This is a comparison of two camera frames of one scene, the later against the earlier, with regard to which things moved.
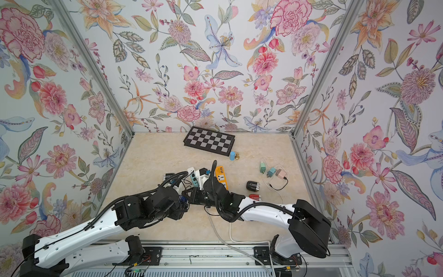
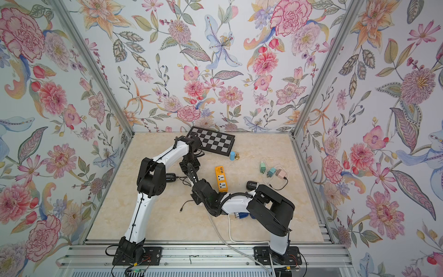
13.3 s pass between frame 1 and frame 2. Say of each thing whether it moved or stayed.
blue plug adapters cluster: moved
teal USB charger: stayed
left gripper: moved
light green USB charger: stayed
